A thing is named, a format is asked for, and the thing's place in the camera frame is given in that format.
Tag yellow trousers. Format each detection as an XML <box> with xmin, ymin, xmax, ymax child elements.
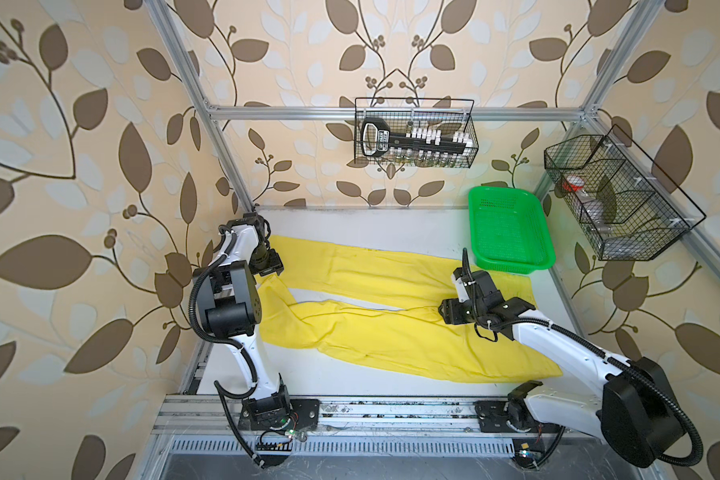
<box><xmin>258</xmin><ymin>236</ymin><xmax>562</xmax><ymax>384</ymax></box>

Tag black wire basket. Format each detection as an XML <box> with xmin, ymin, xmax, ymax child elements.
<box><xmin>544</xmin><ymin>124</ymin><xmax>707</xmax><ymax>262</ymax></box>
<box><xmin>353</xmin><ymin>96</ymin><xmax>479</xmax><ymax>169</ymax></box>

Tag red capped bottle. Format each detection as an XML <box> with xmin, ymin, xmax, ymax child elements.
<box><xmin>561</xmin><ymin>175</ymin><xmax>586</xmax><ymax>195</ymax></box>

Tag green plastic basket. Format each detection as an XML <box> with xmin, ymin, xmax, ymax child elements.
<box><xmin>468</xmin><ymin>186</ymin><xmax>556</xmax><ymax>275</ymax></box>

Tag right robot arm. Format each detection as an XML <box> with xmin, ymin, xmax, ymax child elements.
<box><xmin>438</xmin><ymin>265</ymin><xmax>704</xmax><ymax>468</ymax></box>

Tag black wire basket centre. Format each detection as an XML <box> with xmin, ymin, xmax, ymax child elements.
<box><xmin>353</xmin><ymin>96</ymin><xmax>479</xmax><ymax>169</ymax></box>

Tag black wire basket right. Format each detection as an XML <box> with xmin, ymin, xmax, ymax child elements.
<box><xmin>544</xmin><ymin>124</ymin><xmax>707</xmax><ymax>262</ymax></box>

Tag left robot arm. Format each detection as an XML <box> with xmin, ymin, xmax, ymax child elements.
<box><xmin>187</xmin><ymin>213</ymin><xmax>294</xmax><ymax>430</ymax></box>

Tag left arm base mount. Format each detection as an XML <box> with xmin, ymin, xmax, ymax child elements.
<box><xmin>238</xmin><ymin>397</ymin><xmax>321</xmax><ymax>431</ymax></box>

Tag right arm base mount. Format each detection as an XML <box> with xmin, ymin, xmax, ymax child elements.
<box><xmin>474</xmin><ymin>399</ymin><xmax>560</xmax><ymax>435</ymax></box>

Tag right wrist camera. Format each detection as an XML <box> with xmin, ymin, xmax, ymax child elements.
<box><xmin>451</xmin><ymin>268</ymin><xmax>470</xmax><ymax>303</ymax></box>

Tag black tool with white pegs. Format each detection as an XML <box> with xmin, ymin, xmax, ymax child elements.
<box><xmin>355</xmin><ymin>116</ymin><xmax>478</xmax><ymax>157</ymax></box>

